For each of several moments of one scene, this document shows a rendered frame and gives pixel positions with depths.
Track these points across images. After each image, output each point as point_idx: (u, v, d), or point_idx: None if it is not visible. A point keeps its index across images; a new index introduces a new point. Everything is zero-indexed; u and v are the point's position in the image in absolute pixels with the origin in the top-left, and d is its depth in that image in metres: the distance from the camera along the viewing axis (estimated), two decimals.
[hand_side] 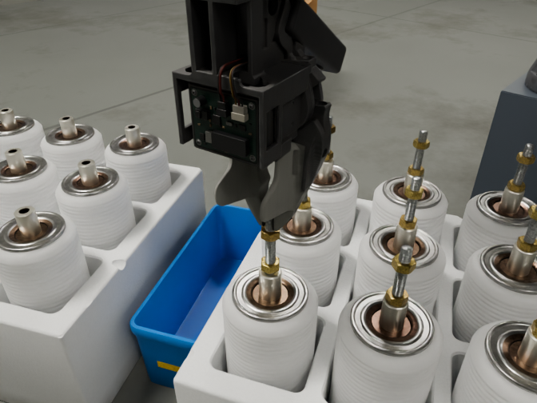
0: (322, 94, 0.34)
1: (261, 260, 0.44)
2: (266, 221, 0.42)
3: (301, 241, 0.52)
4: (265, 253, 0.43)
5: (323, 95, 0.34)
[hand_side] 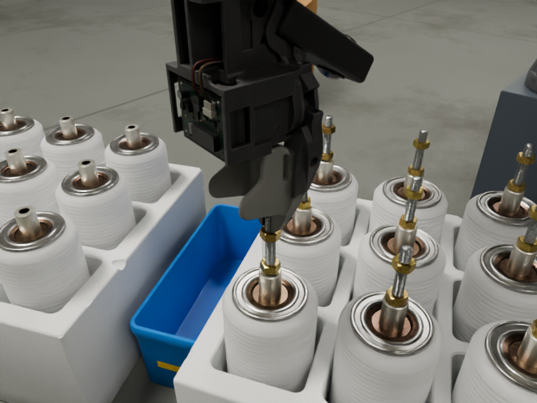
0: (317, 102, 0.33)
1: (269, 266, 0.43)
2: (267, 226, 0.41)
3: (301, 241, 0.52)
4: (273, 254, 0.43)
5: (319, 103, 0.33)
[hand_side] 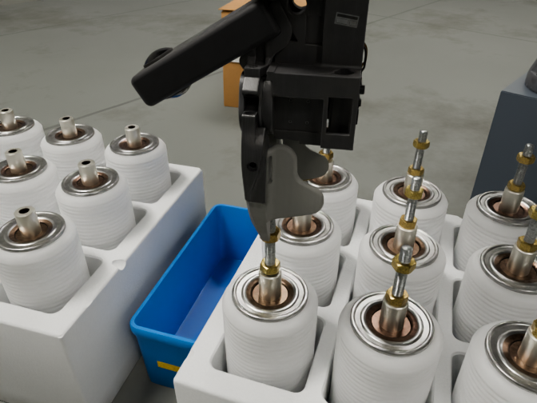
0: None
1: (276, 258, 0.44)
2: (275, 225, 0.41)
3: (301, 241, 0.52)
4: (271, 249, 0.44)
5: None
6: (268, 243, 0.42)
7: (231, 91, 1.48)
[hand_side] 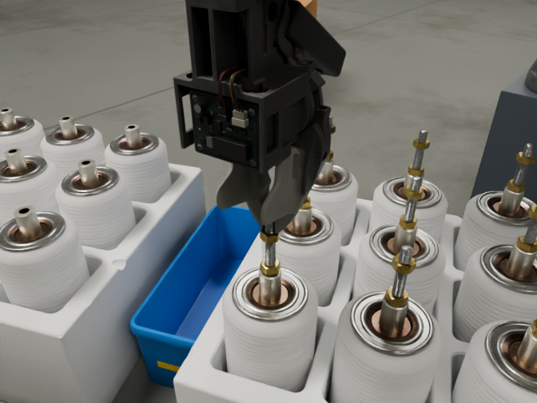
0: (322, 98, 0.34)
1: (276, 259, 0.44)
2: None
3: (301, 241, 0.52)
4: (271, 249, 0.44)
5: (323, 99, 0.34)
6: (268, 243, 0.42)
7: None
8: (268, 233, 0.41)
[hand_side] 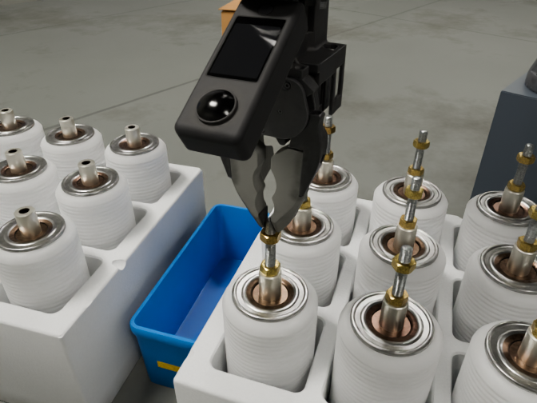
0: None
1: (277, 265, 0.44)
2: (272, 229, 0.41)
3: (301, 241, 0.52)
4: (275, 253, 0.43)
5: None
6: None
7: None
8: (264, 232, 0.42)
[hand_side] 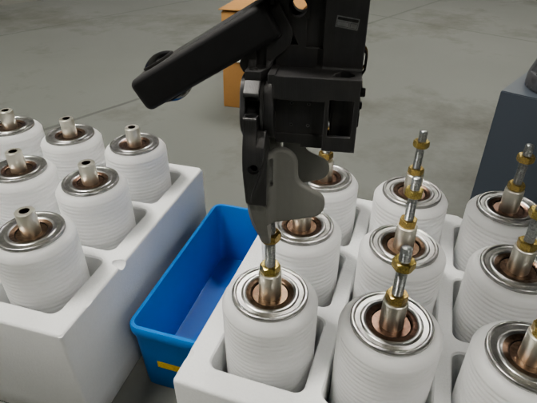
0: None
1: (268, 269, 0.43)
2: None
3: (301, 241, 0.52)
4: (272, 257, 0.43)
5: None
6: None
7: (231, 91, 1.48)
8: None
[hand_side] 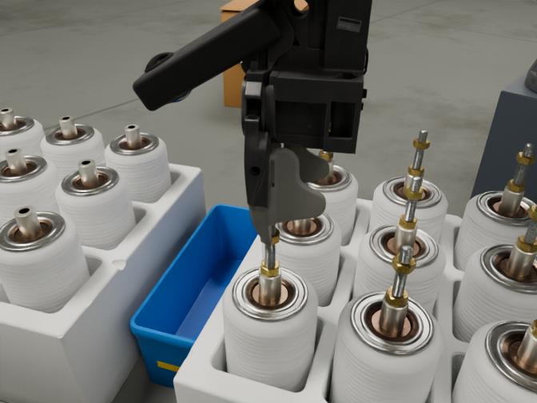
0: None
1: (264, 268, 0.43)
2: None
3: (301, 241, 0.52)
4: (270, 257, 0.43)
5: None
6: None
7: (231, 91, 1.48)
8: None
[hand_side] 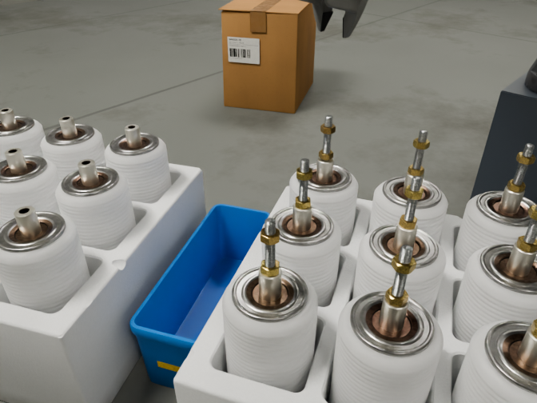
0: None
1: (264, 268, 0.43)
2: (265, 228, 0.41)
3: (301, 241, 0.52)
4: (270, 257, 0.43)
5: None
6: None
7: (231, 91, 1.48)
8: None
